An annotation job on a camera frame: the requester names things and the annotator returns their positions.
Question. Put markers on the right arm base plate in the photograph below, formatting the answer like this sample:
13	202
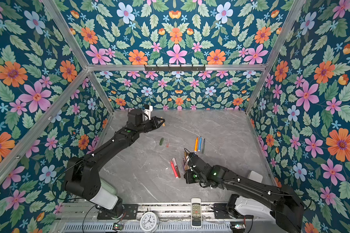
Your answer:
227	211

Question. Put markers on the black hook rail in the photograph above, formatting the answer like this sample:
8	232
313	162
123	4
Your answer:
170	68

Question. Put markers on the orange highlighter pen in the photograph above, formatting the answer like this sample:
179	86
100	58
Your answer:
196	144

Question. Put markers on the white remote control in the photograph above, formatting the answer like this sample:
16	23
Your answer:
196	213

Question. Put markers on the green fountain pen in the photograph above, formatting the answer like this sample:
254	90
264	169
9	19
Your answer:
203	146

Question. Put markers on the pink highlighter pen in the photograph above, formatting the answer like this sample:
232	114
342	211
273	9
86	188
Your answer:
174	169

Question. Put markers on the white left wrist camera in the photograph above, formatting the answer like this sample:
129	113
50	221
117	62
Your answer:
147	111

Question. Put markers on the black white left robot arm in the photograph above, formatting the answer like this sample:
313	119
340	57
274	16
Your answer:
82	174

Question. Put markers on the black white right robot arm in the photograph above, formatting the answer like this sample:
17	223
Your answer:
283	204

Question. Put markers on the pale green sponge block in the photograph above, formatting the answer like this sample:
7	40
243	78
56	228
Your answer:
108	187

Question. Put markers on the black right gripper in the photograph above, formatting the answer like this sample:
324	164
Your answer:
187	175

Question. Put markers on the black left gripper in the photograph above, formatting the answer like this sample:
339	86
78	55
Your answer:
154	123

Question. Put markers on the blue highlighter pen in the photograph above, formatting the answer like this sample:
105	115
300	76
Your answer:
199	144

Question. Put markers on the white analog clock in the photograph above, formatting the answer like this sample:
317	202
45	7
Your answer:
149	222

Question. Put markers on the brown lilac pen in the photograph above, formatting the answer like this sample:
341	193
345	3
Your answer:
185	164

